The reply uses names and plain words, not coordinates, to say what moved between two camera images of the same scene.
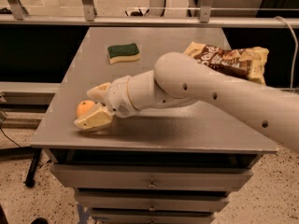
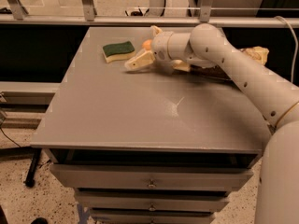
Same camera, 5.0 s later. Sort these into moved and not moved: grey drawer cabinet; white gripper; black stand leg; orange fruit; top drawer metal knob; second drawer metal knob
Moved: white gripper; orange fruit
Not moved: top drawer metal knob; second drawer metal knob; black stand leg; grey drawer cabinet
